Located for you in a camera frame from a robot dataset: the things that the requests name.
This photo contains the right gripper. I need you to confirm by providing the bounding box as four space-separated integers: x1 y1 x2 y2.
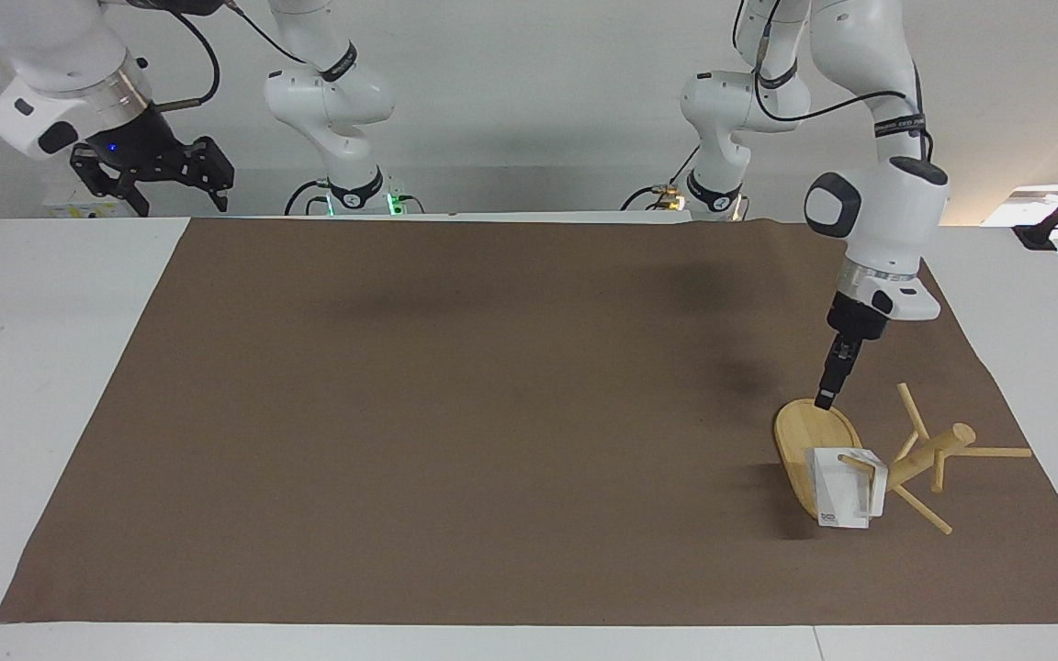
69 103 237 219

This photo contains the wooden cup rack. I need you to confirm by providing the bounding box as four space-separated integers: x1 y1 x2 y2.
771 381 1034 537

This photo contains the black cable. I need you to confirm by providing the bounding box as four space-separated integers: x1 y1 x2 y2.
285 178 333 218
732 0 935 164
224 0 311 65
620 144 703 213
156 0 221 114

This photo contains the white square cup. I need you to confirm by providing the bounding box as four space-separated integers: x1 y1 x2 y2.
805 446 889 532

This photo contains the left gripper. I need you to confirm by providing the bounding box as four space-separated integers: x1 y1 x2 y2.
826 292 889 343

